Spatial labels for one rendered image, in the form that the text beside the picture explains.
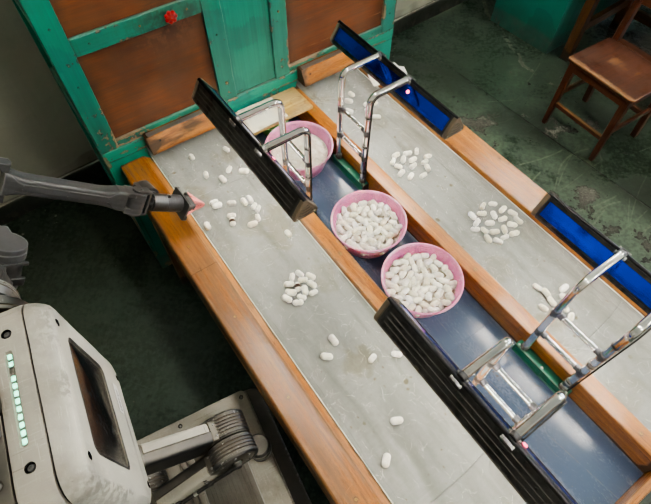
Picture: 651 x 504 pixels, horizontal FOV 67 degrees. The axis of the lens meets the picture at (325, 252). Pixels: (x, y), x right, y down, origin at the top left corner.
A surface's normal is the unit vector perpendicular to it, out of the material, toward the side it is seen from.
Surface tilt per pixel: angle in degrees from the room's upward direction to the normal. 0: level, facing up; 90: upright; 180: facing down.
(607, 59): 1
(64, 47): 90
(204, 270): 0
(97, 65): 90
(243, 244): 0
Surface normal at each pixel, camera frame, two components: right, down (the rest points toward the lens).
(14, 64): 0.61, 0.67
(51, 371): 0.46, -0.66
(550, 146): 0.00, -0.54
